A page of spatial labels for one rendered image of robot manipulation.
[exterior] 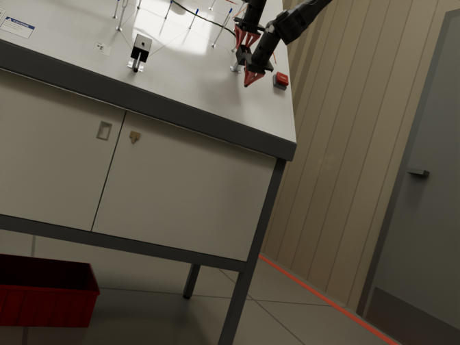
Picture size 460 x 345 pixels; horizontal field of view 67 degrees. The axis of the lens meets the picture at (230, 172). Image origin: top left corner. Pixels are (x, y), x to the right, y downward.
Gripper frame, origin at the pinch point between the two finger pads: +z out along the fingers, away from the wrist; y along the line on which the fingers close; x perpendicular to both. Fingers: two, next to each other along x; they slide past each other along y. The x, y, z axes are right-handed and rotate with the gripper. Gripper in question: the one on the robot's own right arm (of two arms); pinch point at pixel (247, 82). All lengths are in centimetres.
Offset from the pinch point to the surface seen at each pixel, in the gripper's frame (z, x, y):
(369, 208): 88, -6, -150
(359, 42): 31, -142, -176
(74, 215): 37, 31, 53
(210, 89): 4.7, 1.2, 12.7
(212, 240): 39, 41, 8
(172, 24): 0.0, -26.9, 23.1
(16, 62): 6, 3, 70
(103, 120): 16, 11, 46
